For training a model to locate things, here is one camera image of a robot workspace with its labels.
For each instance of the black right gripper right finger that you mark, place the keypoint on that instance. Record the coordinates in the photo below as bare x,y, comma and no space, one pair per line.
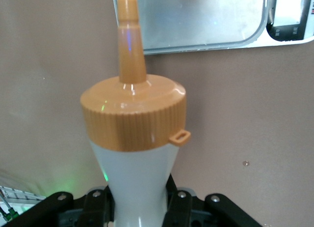
181,209

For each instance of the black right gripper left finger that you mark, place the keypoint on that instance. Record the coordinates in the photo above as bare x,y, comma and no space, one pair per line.
95,207

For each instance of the translucent sauce bottle orange cap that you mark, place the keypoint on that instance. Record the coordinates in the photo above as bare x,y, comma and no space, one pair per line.
132,114

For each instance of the small silver screw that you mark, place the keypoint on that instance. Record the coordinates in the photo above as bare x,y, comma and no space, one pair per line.
245,163

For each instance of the brown table cover sheet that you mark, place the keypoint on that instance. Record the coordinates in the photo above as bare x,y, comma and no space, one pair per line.
245,114

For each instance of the silver digital kitchen scale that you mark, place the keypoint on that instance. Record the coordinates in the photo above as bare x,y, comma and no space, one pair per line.
196,20

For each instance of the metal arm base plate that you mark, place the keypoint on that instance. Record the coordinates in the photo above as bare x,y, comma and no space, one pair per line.
14,195

